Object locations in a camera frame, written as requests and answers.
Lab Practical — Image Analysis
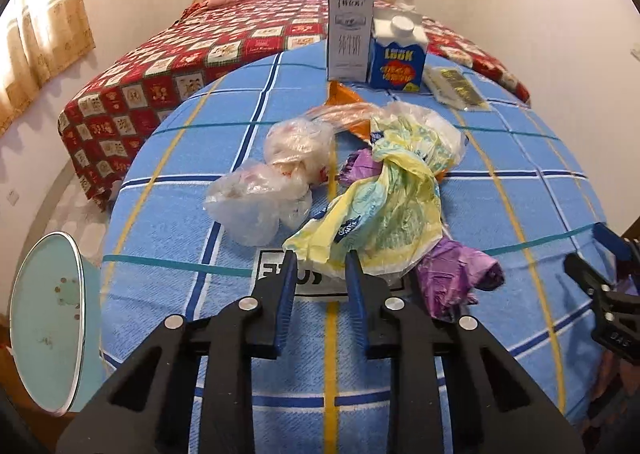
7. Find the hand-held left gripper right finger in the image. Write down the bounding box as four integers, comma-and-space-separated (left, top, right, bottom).
345, 250, 585, 454

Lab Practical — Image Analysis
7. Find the yellow printed plastic bag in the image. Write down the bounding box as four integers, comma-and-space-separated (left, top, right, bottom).
282, 101, 468, 280

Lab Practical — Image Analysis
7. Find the orange snack wrapper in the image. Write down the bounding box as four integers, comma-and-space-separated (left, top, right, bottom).
305, 81, 386, 142

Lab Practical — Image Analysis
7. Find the blue milk carton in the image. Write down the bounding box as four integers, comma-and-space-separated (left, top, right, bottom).
367, 14, 428, 91

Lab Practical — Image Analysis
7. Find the red patchwork bed quilt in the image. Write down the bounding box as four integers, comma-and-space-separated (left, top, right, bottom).
57, 0, 531, 210

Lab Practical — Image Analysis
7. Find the beige side window curtain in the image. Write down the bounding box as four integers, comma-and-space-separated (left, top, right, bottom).
0, 0, 96, 135

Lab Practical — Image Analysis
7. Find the grey drink carton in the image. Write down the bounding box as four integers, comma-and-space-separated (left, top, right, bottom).
326, 0, 375, 83

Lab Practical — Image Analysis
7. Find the teal cartoon print bin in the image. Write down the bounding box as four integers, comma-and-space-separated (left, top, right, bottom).
9, 231, 108, 416

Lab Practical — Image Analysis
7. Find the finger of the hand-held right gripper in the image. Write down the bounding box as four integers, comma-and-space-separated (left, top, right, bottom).
564, 253, 615, 297
592, 223, 640, 263

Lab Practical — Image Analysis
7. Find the large purple plastic bag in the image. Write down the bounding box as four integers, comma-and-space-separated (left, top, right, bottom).
415, 239, 506, 320

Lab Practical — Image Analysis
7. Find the blue plaid blanket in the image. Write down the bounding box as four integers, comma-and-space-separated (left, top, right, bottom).
100, 41, 621, 454

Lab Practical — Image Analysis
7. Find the clear packet with dark contents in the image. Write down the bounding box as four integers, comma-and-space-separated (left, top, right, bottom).
422, 65, 493, 111

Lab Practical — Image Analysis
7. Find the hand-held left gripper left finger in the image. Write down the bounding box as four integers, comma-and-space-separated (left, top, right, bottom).
56, 254, 301, 454

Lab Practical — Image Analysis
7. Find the clear plastic bag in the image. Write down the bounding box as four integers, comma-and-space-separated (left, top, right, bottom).
204, 159, 313, 246
264, 116, 336, 185

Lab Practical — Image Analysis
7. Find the small purple plastic bag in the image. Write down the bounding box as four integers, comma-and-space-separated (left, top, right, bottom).
340, 148, 383, 185

